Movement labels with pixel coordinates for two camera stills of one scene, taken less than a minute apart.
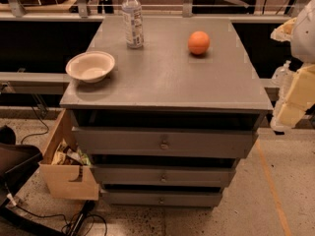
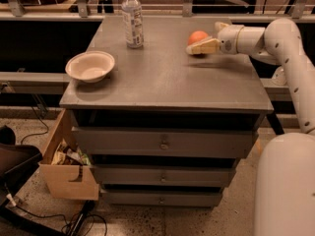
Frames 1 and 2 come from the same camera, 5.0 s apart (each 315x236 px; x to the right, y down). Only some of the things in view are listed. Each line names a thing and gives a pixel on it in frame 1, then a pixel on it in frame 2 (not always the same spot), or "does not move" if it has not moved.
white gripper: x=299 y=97 → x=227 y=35
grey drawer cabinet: x=167 y=128 does not move
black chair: x=18 y=163 does not move
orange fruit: x=198 y=42 does not move
